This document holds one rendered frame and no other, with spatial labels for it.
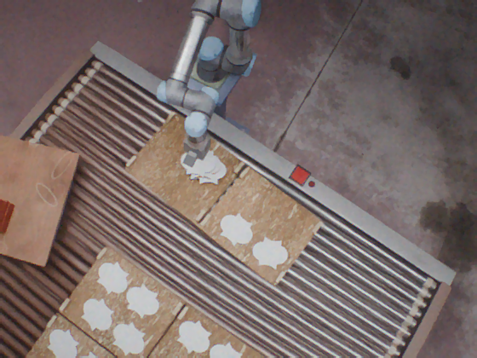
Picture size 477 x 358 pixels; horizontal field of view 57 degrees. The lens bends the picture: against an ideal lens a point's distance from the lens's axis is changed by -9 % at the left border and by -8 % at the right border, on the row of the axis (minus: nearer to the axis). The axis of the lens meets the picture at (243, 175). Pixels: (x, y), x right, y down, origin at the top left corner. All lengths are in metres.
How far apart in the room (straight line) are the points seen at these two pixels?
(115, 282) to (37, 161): 0.62
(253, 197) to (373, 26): 2.16
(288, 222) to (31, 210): 1.10
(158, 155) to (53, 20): 2.00
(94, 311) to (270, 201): 0.88
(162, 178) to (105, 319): 0.65
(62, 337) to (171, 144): 0.96
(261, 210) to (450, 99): 2.13
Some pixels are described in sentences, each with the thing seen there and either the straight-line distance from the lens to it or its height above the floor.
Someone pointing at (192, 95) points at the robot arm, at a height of 1.40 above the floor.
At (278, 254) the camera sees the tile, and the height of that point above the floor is 0.95.
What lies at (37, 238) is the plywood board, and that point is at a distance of 2.04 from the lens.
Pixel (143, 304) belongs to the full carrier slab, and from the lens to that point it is 1.99.
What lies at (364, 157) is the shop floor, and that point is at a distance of 3.28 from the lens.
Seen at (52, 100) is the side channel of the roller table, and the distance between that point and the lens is 2.34.
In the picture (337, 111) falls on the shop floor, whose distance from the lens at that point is 3.36.
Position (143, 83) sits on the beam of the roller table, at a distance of 2.31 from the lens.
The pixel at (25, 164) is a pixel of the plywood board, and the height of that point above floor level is 1.04.
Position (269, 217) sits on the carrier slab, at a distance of 2.05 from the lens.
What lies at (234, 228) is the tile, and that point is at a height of 0.95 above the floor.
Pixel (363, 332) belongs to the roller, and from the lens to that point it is 2.10.
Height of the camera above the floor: 2.92
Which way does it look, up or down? 72 degrees down
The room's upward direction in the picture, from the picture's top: 12 degrees clockwise
